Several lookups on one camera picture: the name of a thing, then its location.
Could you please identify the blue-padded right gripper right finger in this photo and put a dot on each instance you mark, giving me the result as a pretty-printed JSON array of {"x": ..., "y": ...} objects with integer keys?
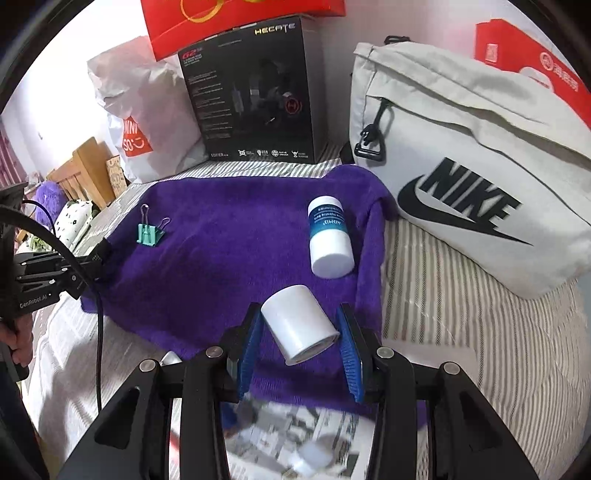
[{"x": 358, "y": 345}]

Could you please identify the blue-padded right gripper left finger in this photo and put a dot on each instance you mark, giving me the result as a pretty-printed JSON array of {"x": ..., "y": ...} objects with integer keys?
[{"x": 240, "y": 345}]

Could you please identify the small white cylindrical bottle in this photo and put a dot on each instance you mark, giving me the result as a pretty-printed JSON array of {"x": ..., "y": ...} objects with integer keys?
[{"x": 299, "y": 326}]

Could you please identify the white bottle with blue label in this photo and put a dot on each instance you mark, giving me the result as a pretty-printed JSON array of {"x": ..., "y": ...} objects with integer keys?
[{"x": 331, "y": 250}]

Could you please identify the teal binder clip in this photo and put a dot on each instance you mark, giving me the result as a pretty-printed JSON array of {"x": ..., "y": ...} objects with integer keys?
[{"x": 147, "y": 234}]

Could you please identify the person's left hand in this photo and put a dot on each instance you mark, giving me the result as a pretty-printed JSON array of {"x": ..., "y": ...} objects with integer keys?
[{"x": 19, "y": 339}]

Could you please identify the white black-dotted pillow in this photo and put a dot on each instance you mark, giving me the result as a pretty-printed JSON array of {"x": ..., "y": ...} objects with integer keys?
[{"x": 73, "y": 222}]

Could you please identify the purple plush toy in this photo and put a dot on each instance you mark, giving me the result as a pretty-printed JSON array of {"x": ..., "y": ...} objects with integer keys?
[{"x": 51, "y": 196}]

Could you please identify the newspaper sheet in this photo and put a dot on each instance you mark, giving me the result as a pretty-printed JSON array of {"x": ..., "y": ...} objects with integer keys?
[{"x": 264, "y": 439}]

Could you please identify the purple fleece towel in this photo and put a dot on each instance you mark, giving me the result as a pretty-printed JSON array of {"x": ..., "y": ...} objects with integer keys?
[{"x": 233, "y": 241}]

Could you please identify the wooden bedside furniture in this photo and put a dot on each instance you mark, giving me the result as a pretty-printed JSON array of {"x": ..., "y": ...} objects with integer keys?
[{"x": 84, "y": 176}]

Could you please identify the patterned brown book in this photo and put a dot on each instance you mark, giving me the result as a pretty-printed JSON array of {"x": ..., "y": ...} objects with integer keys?
[{"x": 116, "y": 176}]

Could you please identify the white Miniso plastic bag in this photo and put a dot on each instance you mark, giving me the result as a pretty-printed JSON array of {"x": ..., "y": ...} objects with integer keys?
[{"x": 150, "y": 118}]

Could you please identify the grey Nike waist bag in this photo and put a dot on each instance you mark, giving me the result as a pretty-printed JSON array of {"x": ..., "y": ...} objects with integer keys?
[{"x": 487, "y": 161}]

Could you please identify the black Hecate headset box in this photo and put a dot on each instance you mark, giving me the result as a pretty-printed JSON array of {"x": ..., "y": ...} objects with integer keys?
[{"x": 258, "y": 91}]

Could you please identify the red cherries gift bag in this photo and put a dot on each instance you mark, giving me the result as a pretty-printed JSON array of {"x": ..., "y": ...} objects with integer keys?
[{"x": 175, "y": 24}]

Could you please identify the red paper shopping bag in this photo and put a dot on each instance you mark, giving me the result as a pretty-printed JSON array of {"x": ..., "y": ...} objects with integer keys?
[{"x": 506, "y": 47}]

